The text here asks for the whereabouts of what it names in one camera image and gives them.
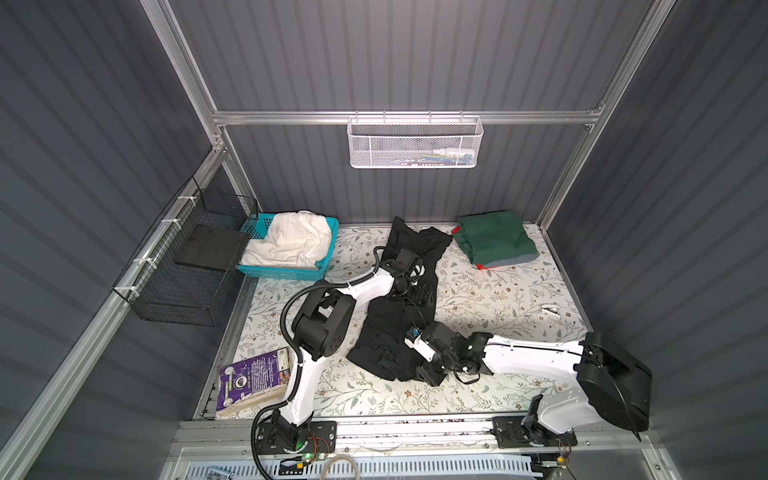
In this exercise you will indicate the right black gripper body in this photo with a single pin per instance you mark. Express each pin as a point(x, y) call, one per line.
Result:
point(435, 366)

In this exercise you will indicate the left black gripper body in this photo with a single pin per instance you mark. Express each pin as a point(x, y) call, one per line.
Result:
point(414, 292)

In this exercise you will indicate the black t-shirt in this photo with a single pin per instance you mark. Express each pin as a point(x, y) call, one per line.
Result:
point(380, 348)

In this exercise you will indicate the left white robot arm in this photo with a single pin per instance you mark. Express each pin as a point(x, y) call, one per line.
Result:
point(315, 322)

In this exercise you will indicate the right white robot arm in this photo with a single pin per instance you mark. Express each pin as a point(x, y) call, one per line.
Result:
point(602, 382)

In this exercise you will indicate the folded green t-shirt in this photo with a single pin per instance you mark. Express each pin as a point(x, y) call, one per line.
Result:
point(494, 237)

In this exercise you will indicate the floral table mat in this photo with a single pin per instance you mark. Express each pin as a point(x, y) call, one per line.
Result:
point(505, 301)

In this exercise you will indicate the white t-shirt in basket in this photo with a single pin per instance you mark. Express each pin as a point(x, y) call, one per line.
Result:
point(292, 240)

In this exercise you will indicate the folded grey t-shirt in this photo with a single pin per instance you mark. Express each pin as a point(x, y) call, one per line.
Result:
point(509, 261)

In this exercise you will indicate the white bottle in basket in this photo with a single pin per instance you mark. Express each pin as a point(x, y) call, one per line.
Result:
point(458, 154)

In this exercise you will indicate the teal plastic laundry basket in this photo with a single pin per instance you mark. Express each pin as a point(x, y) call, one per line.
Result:
point(291, 274)

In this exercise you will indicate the purple book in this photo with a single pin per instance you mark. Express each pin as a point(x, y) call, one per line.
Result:
point(249, 382)

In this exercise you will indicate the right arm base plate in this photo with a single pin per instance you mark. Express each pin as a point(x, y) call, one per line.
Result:
point(523, 430)

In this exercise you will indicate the white wire wall basket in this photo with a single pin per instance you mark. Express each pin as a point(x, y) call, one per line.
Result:
point(408, 141)

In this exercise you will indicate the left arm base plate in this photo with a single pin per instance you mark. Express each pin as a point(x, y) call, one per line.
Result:
point(273, 438)

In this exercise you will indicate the black wire side basket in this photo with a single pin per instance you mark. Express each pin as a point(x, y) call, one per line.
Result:
point(187, 271)

